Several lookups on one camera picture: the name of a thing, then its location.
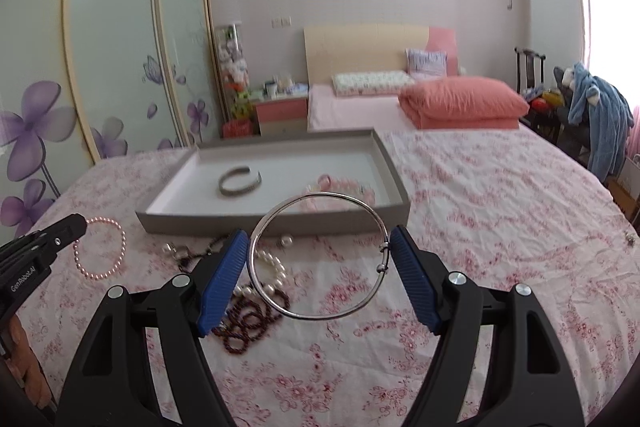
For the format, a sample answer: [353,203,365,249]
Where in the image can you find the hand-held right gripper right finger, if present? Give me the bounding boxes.
[389,225,586,427]

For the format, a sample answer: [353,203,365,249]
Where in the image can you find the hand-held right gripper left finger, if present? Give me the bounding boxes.
[54,229,249,427]

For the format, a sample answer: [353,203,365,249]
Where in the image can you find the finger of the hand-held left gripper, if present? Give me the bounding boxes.
[0,213,87,265]

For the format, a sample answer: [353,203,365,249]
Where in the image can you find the black bead necklace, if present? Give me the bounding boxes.
[177,232,236,270]

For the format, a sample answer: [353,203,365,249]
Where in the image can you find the silver bangle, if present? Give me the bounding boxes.
[248,194,396,322]

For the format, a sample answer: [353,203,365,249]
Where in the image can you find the white pearl necklace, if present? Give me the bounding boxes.
[162,234,296,308]

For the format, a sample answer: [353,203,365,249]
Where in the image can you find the pink pearl bracelet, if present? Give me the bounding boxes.
[73,217,126,280]

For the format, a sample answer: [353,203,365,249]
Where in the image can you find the dark red bead bracelet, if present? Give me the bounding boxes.
[212,292,286,355]

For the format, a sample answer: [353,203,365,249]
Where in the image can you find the silver cuff bracelet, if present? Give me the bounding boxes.
[218,165,263,196]

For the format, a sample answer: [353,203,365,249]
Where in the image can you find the grey jewelry tray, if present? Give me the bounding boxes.
[135,128,412,238]

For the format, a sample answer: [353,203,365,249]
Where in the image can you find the pink bead bracelet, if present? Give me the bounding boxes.
[302,174,377,212]

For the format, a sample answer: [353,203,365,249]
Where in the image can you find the person's left hand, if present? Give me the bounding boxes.
[0,314,47,414]

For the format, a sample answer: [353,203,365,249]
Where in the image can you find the pink floral bedsheet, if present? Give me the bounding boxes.
[37,127,640,427]

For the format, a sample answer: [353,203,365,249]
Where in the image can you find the red waste bin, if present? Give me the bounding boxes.
[222,119,253,138]

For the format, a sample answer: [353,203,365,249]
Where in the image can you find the pink and beige nightstand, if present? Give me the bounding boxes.
[250,96,309,136]

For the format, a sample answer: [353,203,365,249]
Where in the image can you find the pink bed mattress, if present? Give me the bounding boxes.
[306,84,416,132]

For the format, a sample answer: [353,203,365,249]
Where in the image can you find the folded orange quilt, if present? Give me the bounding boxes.
[398,76,530,131]

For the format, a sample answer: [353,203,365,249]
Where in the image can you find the floral glass sliding wardrobe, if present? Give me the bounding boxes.
[0,0,223,228]

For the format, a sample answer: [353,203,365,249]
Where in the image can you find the patterned flat pillow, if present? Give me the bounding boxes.
[331,71,416,96]

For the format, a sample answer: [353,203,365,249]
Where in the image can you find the plush toy display tower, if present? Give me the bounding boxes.
[215,23,253,138]

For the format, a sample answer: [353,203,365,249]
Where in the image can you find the purple printed cushion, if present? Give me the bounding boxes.
[405,48,448,80]

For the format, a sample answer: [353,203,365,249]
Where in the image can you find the colourful plush toy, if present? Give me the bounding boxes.
[529,88,568,110]

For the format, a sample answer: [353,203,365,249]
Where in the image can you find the white paper bag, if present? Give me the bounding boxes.
[607,154,640,212]

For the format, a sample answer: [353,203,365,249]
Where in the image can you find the beige and pink headboard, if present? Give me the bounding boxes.
[303,24,458,88]

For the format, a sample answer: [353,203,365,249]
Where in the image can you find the dark wooden chair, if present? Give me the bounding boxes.
[515,47,563,142]

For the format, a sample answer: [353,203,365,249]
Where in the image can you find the blue fleece robe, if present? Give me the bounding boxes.
[567,63,636,178]

